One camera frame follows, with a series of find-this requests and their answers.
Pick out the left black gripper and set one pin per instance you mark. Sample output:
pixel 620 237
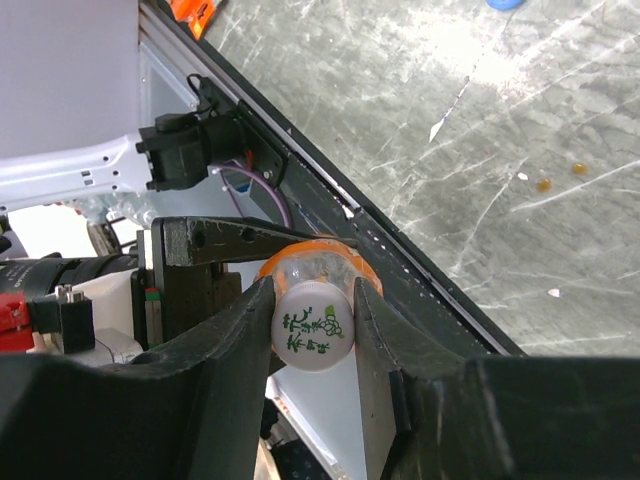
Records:
pixel 182 278

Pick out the orange utility knife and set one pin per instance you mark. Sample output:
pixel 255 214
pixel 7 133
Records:
pixel 198 15

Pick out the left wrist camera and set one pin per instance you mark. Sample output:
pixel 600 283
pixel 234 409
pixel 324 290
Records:
pixel 90 309

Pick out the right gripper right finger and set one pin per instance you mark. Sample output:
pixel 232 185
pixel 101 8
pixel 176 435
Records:
pixel 428 413

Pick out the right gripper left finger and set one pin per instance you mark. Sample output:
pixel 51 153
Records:
pixel 188 409

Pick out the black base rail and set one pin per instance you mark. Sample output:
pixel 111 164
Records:
pixel 322 195

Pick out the orange tea bottle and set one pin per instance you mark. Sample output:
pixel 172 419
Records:
pixel 324 260

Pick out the aluminium frame rail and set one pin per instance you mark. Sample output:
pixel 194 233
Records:
pixel 162 67

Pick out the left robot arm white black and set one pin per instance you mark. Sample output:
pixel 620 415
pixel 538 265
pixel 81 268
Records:
pixel 119 165

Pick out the blue bottle cap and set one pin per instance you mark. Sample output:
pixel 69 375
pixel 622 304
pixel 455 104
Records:
pixel 505 5

